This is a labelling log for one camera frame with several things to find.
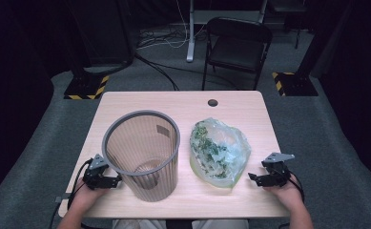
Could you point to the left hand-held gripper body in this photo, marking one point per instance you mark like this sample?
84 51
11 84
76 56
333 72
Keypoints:
94 178

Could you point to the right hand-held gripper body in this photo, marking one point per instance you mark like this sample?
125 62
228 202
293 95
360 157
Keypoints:
278 176

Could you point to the grey ribbed trash can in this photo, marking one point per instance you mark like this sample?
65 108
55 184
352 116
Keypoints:
148 187

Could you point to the clear green-printed plastic bag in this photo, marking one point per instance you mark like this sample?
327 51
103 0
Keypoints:
224 152

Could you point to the person's left hand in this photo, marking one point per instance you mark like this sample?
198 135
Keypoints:
84 197

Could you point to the person's right hand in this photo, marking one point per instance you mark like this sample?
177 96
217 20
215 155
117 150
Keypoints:
289 195

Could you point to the black hazard-striped stand base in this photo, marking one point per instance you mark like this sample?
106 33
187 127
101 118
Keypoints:
296 84
84 87

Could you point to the black folding chair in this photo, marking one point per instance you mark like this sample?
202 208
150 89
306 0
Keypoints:
237 52

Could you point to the white metal desk frame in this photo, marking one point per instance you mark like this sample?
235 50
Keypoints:
191 38

